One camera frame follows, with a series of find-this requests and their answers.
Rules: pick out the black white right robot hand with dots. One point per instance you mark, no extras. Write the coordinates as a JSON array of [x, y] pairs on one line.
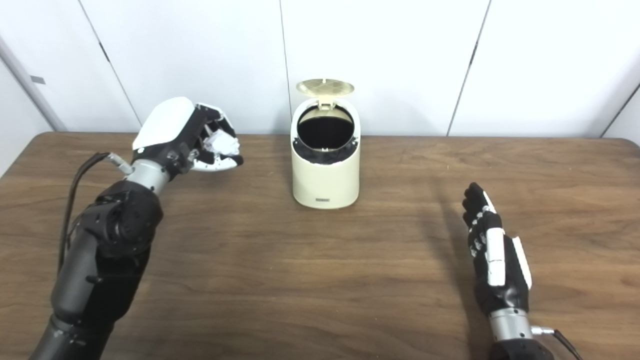
[[497, 255]]

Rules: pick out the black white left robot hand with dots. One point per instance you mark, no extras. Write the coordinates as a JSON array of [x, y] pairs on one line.
[[165, 125]]

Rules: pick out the white paper ball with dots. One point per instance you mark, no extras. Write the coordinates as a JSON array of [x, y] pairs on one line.
[[222, 142]]

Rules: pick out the round cream bin lid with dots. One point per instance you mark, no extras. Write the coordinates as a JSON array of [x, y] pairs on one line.
[[325, 87]]

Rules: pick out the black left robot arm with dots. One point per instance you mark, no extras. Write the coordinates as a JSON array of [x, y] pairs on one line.
[[105, 240]]

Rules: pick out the cream-colored bin body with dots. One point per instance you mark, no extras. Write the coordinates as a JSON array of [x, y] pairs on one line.
[[326, 182]]

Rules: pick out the small grey wall tag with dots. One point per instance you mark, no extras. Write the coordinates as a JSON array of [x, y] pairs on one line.
[[38, 80]]

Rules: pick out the grey wall corner post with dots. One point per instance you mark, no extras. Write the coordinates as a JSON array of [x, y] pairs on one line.
[[32, 85]]

